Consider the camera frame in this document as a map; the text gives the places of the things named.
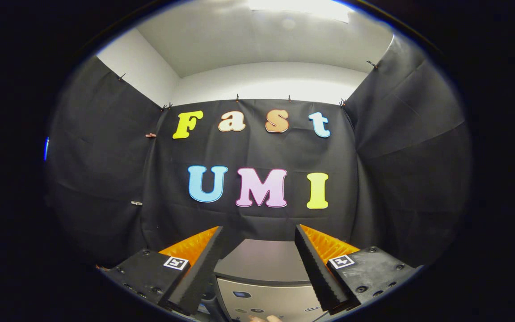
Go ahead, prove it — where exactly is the ceiling light panel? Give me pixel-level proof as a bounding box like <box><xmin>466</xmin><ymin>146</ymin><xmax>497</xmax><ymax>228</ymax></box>
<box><xmin>246</xmin><ymin>0</ymin><xmax>351</xmax><ymax>23</ymax></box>

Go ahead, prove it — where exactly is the black backdrop cloth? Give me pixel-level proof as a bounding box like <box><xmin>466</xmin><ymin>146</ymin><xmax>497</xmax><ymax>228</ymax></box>
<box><xmin>45</xmin><ymin>34</ymin><xmax>473</xmax><ymax>269</ymax></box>

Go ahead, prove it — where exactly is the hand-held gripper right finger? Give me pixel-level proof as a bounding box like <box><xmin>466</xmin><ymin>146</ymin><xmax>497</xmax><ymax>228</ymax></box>
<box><xmin>294</xmin><ymin>224</ymin><xmax>421</xmax><ymax>315</ymax></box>

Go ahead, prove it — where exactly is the grey cabinet with button panel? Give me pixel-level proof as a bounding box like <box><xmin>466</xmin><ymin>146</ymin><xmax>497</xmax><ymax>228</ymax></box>
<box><xmin>213</xmin><ymin>238</ymin><xmax>329</xmax><ymax>322</ymax></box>

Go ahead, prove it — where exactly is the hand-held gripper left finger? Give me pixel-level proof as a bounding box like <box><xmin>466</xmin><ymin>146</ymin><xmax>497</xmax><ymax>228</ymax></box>
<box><xmin>99</xmin><ymin>226</ymin><xmax>224</xmax><ymax>316</ymax></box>

